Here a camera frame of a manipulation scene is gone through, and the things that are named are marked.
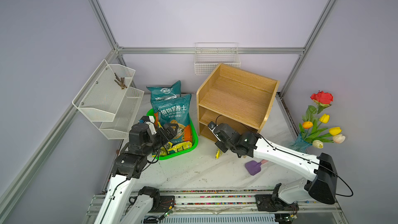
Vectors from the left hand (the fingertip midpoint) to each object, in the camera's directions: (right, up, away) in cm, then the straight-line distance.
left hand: (173, 129), depth 69 cm
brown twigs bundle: (-32, +25, +16) cm, 44 cm away
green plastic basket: (-20, +7, +28) cm, 35 cm away
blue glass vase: (+66, -10, +12) cm, 68 cm away
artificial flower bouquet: (+61, +4, -3) cm, 62 cm away
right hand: (+24, -5, +10) cm, 27 cm away
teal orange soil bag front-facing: (-3, +9, +17) cm, 19 cm away
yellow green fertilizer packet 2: (-5, -13, +14) cm, 19 cm away
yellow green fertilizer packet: (+21, -12, +3) cm, 25 cm away
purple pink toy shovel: (+42, -23, +15) cm, 50 cm away
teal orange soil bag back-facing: (-14, +19, +23) cm, 33 cm away
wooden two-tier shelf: (+29, +16, +7) cm, 34 cm away
